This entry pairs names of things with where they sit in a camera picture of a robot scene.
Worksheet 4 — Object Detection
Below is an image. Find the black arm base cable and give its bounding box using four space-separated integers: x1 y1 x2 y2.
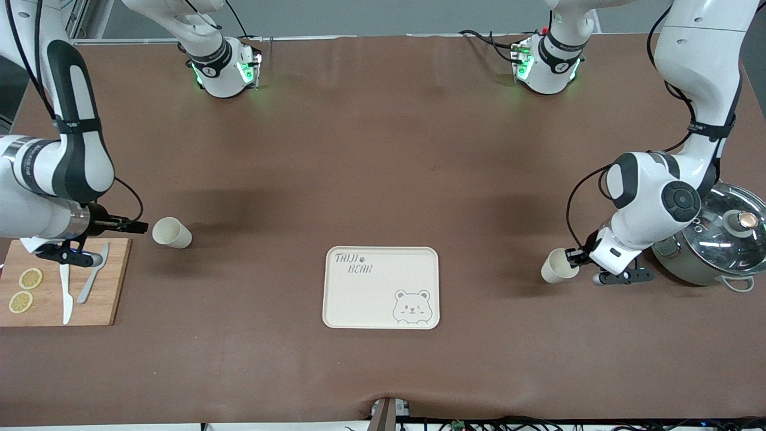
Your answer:
460 29 528 64
224 0 265 44

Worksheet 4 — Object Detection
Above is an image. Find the black left arm base cable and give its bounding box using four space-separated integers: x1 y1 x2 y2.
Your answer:
460 29 528 64

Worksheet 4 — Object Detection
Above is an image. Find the wooden cutting board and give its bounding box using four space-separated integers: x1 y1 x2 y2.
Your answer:
0 238 132 327

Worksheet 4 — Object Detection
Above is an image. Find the cream tray with bear print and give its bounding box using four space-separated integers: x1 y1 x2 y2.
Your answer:
322 246 440 330

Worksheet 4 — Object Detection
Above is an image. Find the grey plastic knife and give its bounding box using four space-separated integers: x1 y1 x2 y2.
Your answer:
77 242 111 305

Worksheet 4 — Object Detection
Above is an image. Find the white plastic knife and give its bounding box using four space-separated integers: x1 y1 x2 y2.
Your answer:
59 263 74 326

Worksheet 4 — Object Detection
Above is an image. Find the black right arm base cable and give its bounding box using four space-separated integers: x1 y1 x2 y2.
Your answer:
224 0 265 44

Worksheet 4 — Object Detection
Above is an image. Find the glass pot lid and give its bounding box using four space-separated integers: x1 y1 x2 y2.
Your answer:
682 183 766 276

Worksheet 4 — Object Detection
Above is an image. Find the white IKEA cup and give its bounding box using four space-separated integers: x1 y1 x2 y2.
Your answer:
541 248 580 284
151 217 193 250

